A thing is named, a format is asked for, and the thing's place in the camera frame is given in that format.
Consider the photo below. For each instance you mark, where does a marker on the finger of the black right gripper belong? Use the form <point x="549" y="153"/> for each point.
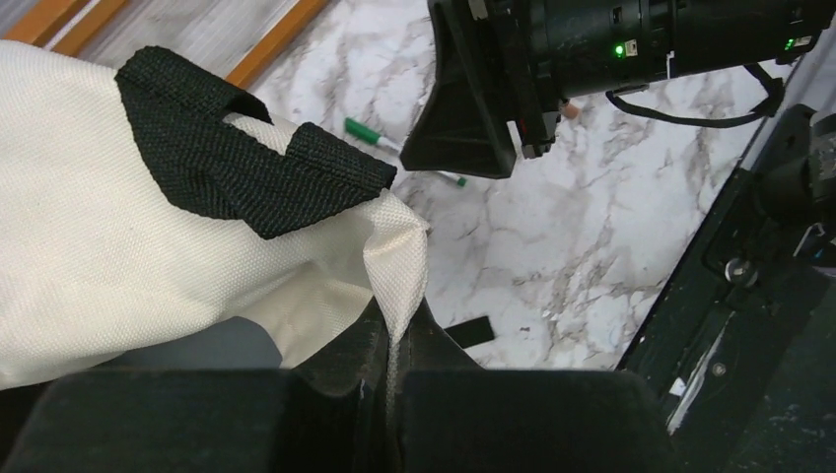
<point x="463" y="125"/>

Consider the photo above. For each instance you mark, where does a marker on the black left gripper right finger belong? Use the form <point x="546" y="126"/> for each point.
<point x="454" y="416"/>

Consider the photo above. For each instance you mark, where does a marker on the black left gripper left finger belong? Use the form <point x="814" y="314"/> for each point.
<point x="322" y="416"/>

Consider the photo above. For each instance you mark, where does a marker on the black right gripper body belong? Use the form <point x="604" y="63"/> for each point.
<point x="549" y="52"/>

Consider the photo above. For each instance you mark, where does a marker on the cream canvas backpack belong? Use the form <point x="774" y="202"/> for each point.
<point x="145" y="204"/>

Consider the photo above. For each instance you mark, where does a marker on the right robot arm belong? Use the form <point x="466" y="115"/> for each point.
<point x="713" y="35"/>

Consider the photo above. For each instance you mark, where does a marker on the white pen brown cap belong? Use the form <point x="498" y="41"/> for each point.
<point x="570" y="110"/>

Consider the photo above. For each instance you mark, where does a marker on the green marker pen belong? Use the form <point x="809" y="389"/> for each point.
<point x="372" y="137"/>

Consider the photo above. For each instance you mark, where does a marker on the orange wooden shelf rack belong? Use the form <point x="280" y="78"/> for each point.
<point x="234" y="39"/>

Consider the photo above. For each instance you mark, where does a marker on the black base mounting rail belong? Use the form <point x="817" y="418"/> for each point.
<point x="739" y="347"/>

